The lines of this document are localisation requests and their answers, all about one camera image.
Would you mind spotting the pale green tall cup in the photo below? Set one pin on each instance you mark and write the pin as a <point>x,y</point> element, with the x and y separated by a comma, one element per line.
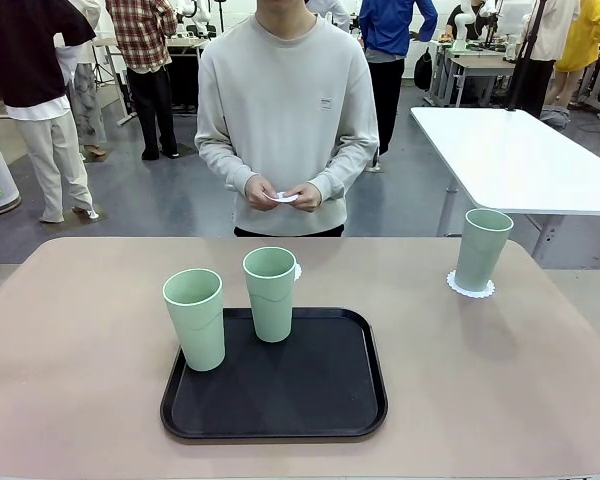
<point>195,330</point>
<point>270,305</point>
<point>480,255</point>

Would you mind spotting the white paper doily coaster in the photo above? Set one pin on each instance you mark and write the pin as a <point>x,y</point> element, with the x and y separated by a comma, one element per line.
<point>284,196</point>
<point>475,295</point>
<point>297,272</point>

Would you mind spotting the person's right forearm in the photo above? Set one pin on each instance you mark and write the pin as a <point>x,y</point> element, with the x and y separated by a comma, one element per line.
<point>225,167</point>

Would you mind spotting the person's left forearm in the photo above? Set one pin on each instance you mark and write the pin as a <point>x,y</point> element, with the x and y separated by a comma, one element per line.
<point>345,170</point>

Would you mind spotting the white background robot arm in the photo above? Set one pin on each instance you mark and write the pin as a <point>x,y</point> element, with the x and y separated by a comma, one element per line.
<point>197,15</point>
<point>460,25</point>

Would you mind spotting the person's right hand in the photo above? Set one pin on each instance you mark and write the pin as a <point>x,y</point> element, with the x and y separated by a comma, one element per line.
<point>259,192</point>

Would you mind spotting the person's left hand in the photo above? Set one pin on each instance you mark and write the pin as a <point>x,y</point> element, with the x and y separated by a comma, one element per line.
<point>307,197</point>

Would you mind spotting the person in grey patterned skirt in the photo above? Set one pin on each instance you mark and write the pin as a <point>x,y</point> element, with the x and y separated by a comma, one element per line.
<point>87,100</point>

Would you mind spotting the person in black top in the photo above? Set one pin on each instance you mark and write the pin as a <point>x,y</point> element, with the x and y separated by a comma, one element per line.
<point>25,50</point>

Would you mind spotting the person in plaid shirt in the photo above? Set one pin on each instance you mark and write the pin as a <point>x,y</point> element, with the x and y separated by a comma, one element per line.
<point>140,35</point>

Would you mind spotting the person in beige sweatshirt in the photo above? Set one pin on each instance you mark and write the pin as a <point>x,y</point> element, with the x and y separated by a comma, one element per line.
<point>285,100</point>

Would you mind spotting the black plastic tray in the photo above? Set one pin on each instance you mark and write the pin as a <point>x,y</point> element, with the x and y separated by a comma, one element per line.
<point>280,390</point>

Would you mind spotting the person in white shirt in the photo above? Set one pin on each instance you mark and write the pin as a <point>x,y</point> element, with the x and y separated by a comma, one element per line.
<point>327,10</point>

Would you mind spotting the person in blue jacket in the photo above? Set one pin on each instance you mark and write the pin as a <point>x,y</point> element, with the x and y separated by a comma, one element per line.
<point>390,25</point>

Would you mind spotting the black hanging bag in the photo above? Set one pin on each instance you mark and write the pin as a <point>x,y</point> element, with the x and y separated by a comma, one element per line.
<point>423,70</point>

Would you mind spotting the white folding table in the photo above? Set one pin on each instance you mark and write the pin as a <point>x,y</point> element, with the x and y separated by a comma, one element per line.
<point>520,160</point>

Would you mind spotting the black tripod pole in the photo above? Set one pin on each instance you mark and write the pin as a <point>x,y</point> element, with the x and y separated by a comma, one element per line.
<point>525,65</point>

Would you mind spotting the grey cloth bundle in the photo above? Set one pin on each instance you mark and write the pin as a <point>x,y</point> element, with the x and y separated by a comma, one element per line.
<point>555,117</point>

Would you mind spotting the person in black trousers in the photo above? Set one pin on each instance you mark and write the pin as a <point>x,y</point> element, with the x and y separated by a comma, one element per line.
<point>550,30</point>

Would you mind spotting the person in yellow coat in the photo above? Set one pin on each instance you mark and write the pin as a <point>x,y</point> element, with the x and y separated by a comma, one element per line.
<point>587,35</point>

